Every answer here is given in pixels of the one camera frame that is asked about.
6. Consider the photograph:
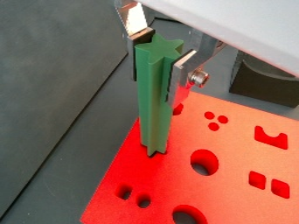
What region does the green star-shaped peg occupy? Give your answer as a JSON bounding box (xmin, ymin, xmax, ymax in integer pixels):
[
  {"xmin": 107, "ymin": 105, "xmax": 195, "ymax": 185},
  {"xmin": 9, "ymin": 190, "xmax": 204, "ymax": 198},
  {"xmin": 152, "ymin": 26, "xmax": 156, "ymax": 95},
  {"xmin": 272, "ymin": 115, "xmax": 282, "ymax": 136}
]
[{"xmin": 135, "ymin": 34, "xmax": 183, "ymax": 157}]

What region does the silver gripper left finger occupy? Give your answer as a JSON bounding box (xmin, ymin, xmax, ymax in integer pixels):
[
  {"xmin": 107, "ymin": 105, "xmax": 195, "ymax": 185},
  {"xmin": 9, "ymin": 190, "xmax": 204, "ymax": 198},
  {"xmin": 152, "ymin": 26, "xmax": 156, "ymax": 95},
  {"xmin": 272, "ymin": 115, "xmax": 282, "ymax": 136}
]
[{"xmin": 116, "ymin": 0, "xmax": 155, "ymax": 81}]

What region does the dark grey curved block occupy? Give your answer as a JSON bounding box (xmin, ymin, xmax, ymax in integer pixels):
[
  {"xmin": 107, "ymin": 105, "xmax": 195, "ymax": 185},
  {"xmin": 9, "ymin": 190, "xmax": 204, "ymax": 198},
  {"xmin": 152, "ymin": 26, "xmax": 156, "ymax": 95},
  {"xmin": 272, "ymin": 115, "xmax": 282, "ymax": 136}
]
[{"xmin": 228, "ymin": 51, "xmax": 299, "ymax": 108}]

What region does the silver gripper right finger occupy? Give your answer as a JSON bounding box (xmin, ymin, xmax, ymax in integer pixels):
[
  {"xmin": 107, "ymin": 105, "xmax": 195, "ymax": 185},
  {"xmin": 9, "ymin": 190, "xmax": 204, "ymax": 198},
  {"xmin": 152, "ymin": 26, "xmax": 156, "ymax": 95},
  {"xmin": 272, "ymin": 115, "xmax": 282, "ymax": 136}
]
[{"xmin": 166, "ymin": 29, "xmax": 226, "ymax": 109}]

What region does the red shape-sorting block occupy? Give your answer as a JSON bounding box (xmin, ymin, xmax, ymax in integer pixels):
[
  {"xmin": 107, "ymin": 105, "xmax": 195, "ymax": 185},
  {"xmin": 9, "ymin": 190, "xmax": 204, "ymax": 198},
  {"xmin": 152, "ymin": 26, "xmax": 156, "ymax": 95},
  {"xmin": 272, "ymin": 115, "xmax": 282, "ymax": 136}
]
[{"xmin": 80, "ymin": 93, "xmax": 299, "ymax": 224}]

